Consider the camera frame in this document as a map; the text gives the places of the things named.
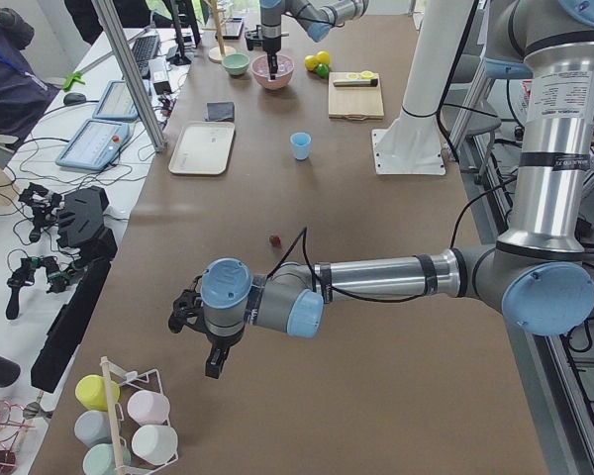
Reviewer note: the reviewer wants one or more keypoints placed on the white cup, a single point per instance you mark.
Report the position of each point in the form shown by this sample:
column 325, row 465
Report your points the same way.
column 155, row 444

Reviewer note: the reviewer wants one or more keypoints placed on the near teach pendant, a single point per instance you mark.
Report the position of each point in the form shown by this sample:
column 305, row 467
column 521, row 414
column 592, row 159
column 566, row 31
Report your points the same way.
column 95, row 145

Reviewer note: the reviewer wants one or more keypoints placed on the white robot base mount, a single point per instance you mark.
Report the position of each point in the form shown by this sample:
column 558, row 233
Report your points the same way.
column 411, row 145

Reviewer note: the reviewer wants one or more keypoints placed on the green bowl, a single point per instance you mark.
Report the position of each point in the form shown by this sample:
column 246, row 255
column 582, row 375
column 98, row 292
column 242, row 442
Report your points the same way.
column 236, row 64

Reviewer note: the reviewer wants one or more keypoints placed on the steel handled knife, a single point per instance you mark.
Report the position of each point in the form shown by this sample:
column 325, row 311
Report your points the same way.
column 348, row 83

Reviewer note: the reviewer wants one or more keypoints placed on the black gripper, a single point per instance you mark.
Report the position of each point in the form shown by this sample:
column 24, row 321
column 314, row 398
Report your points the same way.
column 270, row 44
column 221, row 341

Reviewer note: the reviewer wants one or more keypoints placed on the pink cup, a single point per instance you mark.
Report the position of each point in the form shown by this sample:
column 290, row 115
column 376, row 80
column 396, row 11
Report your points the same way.
column 148, row 408

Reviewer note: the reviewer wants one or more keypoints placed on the light blue cup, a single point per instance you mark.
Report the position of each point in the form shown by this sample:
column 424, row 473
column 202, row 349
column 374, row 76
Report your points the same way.
column 300, row 145

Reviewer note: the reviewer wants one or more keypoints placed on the grey folded cloth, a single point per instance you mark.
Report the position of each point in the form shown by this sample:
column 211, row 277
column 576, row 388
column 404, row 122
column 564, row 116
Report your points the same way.
column 220, row 111

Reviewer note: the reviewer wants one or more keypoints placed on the computer mouse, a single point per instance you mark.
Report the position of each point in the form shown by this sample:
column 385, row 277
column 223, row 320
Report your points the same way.
column 72, row 99

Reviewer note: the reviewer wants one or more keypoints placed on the green lime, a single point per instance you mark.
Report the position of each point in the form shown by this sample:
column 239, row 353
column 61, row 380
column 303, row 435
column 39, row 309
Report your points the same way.
column 322, row 71

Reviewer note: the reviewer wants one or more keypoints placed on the teach pendant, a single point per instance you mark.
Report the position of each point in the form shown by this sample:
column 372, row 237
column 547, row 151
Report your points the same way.
column 116, row 104
column 95, row 145

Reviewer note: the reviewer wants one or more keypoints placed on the black keyboard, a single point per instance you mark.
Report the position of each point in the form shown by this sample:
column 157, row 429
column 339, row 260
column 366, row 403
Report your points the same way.
column 144, row 49

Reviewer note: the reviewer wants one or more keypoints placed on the pink bowl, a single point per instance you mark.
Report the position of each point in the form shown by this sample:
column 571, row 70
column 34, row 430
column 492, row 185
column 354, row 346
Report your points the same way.
column 272, row 84

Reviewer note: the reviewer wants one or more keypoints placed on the far teach pendant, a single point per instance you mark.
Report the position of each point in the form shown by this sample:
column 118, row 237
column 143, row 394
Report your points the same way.
column 116, row 104

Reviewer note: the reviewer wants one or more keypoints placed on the mint green cup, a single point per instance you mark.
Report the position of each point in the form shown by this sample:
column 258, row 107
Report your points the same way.
column 99, row 460

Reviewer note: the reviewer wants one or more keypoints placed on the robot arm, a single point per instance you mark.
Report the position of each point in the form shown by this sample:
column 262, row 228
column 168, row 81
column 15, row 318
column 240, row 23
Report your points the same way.
column 315, row 21
column 533, row 274

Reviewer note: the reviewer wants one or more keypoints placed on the yellow lemon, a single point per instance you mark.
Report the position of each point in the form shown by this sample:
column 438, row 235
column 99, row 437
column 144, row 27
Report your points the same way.
column 311, row 62
column 323, row 57

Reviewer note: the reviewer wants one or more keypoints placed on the black frame tablet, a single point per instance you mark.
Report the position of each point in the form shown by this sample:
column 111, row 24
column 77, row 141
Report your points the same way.
column 233, row 29

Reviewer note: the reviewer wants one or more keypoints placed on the wooden stand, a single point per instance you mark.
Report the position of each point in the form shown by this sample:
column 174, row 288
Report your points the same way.
column 221, row 51

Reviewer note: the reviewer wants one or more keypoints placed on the clear ice cubes pile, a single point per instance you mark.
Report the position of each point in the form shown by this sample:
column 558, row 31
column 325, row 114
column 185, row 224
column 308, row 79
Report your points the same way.
column 284, row 63

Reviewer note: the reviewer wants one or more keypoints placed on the lower yellow lemon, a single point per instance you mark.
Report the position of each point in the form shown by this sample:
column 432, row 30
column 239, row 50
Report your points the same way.
column 323, row 57

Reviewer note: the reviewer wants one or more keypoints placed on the wooden cutting board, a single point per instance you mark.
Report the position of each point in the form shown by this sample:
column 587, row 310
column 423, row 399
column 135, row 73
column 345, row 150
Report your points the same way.
column 354, row 103

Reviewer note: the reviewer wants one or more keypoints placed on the aluminium frame post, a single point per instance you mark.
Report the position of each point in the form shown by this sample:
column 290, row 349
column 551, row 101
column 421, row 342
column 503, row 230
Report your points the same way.
column 112, row 27

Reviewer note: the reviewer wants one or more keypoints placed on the yellow cup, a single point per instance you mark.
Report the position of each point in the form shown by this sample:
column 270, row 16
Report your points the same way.
column 90, row 392

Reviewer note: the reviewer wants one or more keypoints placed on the upper yellow lemon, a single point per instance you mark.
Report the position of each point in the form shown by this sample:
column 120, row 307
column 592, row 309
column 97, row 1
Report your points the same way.
column 311, row 62

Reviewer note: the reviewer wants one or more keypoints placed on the seated person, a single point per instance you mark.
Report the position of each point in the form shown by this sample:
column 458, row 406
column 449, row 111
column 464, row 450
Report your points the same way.
column 23, row 96

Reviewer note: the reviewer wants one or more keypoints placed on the white wire cup rack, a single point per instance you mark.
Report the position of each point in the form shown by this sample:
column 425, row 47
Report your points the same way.
column 120, row 385

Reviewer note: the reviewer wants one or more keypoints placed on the cream rabbit tray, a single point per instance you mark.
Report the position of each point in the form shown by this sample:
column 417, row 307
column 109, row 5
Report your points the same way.
column 203, row 148

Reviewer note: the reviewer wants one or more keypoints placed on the grey cup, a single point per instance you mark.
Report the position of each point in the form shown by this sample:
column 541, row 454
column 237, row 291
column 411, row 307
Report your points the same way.
column 93, row 428

